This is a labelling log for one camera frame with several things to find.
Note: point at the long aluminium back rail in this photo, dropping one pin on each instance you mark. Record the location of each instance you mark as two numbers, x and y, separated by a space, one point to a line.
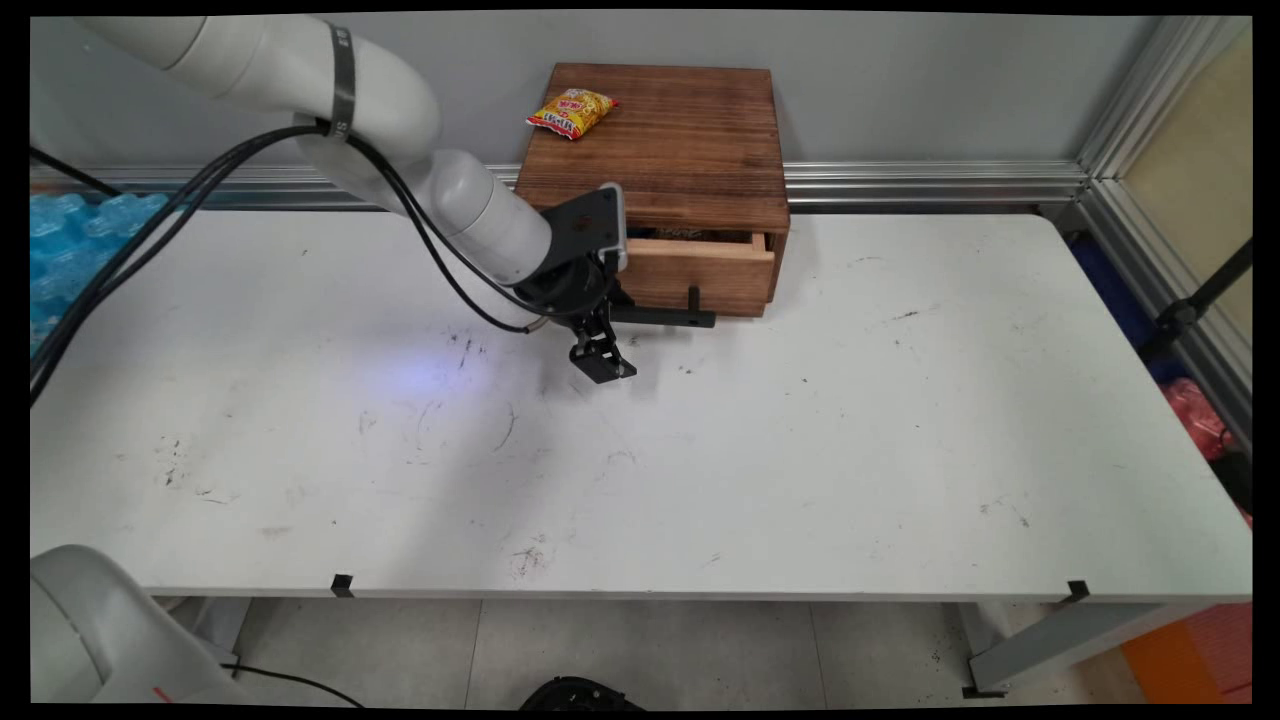
900 185

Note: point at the dark blue fabric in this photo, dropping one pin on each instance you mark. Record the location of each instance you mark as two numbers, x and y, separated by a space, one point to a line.
1120 300

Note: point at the blue bubble wrap sheet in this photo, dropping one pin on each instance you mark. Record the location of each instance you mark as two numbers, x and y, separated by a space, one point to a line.
65 250

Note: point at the black tape marker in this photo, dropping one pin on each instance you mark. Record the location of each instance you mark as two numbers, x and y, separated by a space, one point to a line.
343 586
1076 592

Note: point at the aluminium corner post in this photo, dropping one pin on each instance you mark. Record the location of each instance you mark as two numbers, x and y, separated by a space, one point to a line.
1150 95

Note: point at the red plastic bag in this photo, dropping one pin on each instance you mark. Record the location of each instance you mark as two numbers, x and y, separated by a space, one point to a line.
1195 415

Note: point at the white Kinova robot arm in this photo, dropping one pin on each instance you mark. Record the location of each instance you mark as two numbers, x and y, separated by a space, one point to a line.
480 215

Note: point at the yellow snack packet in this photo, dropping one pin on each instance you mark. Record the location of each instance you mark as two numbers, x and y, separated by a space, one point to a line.
572 112

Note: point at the round black floor object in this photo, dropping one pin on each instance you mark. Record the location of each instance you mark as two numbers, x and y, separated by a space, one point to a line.
580 695

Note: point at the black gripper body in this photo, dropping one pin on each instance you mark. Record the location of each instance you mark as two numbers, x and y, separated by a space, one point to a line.
570 292

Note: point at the black tripod pole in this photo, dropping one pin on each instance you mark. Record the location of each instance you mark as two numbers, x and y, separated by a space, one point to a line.
1190 308

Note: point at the orange floor board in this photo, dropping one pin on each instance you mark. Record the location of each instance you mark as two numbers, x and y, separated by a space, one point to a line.
1190 655

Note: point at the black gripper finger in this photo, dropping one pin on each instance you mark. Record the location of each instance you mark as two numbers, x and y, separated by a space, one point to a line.
620 298
600 358

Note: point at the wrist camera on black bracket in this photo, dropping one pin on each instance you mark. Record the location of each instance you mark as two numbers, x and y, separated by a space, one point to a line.
590 225

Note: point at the grey table leg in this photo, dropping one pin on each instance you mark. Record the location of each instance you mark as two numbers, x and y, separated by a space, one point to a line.
205 625
1060 640

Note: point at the dark wooden cabinet box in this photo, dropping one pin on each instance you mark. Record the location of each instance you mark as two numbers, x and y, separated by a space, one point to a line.
680 140

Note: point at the aluminium side rail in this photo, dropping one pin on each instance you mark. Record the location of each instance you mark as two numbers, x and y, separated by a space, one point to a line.
1150 255

